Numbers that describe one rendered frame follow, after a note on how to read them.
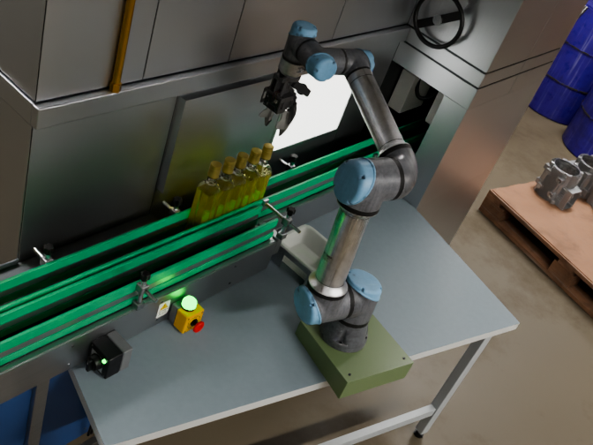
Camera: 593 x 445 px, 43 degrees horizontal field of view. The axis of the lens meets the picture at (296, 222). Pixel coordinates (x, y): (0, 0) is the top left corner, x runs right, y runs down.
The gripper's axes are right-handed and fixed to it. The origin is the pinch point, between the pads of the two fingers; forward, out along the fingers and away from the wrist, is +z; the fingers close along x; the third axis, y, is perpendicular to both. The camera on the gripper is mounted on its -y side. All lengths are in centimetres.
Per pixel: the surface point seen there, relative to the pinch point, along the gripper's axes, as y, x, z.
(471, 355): -58, 80, 70
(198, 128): 20.6, -12.4, 2.9
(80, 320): 77, 11, 32
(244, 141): -3.6, -11.7, 14.5
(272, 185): -15.0, -2.8, 31.1
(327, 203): -41, 7, 42
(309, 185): -25.7, 5.2, 29.2
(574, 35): -427, -35, 56
